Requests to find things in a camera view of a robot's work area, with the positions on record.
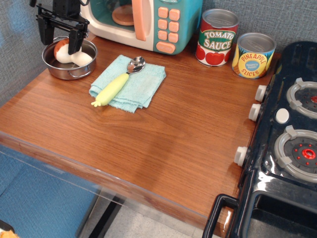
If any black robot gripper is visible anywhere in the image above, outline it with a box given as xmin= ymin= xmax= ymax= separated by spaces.
xmin=36 ymin=0 xmax=90 ymax=55

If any plush white brown mushroom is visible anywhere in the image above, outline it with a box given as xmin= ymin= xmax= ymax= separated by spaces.
xmin=54 ymin=38 xmax=93 ymax=66

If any silver metal pot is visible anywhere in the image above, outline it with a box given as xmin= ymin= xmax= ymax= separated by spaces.
xmin=42 ymin=36 xmax=98 ymax=80

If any light blue folded cloth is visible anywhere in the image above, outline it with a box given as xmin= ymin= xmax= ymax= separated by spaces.
xmin=89 ymin=55 xmax=166 ymax=113

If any teal toy microwave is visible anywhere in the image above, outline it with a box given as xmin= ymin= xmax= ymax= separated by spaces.
xmin=81 ymin=0 xmax=203 ymax=55

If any tomato sauce can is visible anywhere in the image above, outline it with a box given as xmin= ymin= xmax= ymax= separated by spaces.
xmin=196 ymin=8 xmax=239 ymax=66

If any pineapple slices can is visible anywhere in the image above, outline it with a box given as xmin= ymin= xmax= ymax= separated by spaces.
xmin=232 ymin=32 xmax=276 ymax=79

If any black table leg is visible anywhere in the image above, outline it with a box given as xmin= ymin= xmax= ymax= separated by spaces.
xmin=89 ymin=196 xmax=123 ymax=238

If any white stove knob upper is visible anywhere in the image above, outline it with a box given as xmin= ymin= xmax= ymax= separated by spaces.
xmin=255 ymin=85 xmax=267 ymax=102

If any white stove knob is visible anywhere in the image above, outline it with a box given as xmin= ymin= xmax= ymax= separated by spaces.
xmin=248 ymin=104 xmax=261 ymax=122
xmin=234 ymin=147 xmax=248 ymax=167
xmin=255 ymin=85 xmax=267 ymax=102

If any white stove knob middle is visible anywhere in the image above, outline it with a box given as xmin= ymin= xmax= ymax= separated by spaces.
xmin=248 ymin=104 xmax=261 ymax=122

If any orange plush toy corner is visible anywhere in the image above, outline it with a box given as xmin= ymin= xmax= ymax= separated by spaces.
xmin=0 ymin=230 xmax=19 ymax=238

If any white stove knob lower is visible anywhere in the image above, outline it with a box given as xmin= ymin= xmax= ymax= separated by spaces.
xmin=234 ymin=147 xmax=248 ymax=167

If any dark blue toy stove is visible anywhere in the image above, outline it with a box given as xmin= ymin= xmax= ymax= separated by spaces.
xmin=203 ymin=41 xmax=317 ymax=238

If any yellow handled metal spoon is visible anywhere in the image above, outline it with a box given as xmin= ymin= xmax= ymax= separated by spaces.
xmin=91 ymin=56 xmax=146 ymax=108

